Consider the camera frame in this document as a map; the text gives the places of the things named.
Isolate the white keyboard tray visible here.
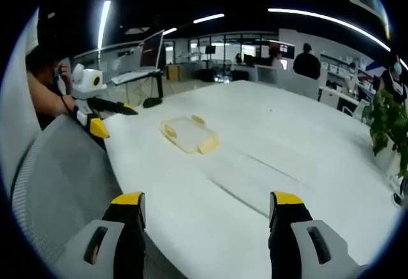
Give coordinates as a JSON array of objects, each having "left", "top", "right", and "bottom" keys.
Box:
[{"left": 110, "top": 69, "right": 160, "bottom": 85}]

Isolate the computer monitor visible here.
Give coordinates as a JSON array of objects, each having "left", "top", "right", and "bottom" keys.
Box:
[{"left": 139, "top": 29, "right": 165, "bottom": 70}]

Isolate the person's head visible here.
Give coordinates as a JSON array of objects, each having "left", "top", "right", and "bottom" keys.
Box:
[{"left": 25, "top": 48, "right": 73, "bottom": 97}]

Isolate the yellow cabinet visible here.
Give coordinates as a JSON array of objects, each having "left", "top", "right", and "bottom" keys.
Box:
[{"left": 165, "top": 63, "right": 183, "bottom": 82}]

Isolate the grey mesh office chair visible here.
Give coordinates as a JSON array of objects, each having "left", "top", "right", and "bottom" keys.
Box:
[{"left": 11, "top": 113, "right": 124, "bottom": 262}]

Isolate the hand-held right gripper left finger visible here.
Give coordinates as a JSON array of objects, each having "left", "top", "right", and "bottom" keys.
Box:
[{"left": 52, "top": 191, "right": 147, "bottom": 279}]

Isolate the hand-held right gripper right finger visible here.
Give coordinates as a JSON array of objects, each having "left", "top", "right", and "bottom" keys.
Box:
[{"left": 268, "top": 190, "right": 369, "bottom": 279}]

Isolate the white office chair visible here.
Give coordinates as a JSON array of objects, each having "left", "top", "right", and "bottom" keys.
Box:
[{"left": 342, "top": 98, "right": 370, "bottom": 121}]

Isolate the white desk partition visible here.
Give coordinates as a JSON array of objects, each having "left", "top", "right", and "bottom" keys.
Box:
[{"left": 256, "top": 64, "right": 321, "bottom": 101}]

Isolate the black wristband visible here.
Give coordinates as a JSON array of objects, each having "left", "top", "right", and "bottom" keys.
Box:
[{"left": 61, "top": 95, "right": 79, "bottom": 115}]

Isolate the long ceiling light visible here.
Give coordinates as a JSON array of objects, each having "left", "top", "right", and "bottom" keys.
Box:
[
  {"left": 266, "top": 7, "right": 392, "bottom": 52},
  {"left": 193, "top": 13, "right": 225, "bottom": 25},
  {"left": 96, "top": 0, "right": 112, "bottom": 50}
]

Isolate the white plant pot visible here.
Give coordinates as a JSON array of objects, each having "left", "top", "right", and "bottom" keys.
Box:
[{"left": 386, "top": 141, "right": 408, "bottom": 197}]

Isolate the green potted plant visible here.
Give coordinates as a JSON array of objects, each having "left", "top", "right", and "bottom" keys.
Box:
[{"left": 362, "top": 89, "right": 408, "bottom": 178}]

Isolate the black monitor stand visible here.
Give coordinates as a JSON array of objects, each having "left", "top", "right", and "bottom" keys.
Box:
[{"left": 142, "top": 70, "right": 165, "bottom": 109}]

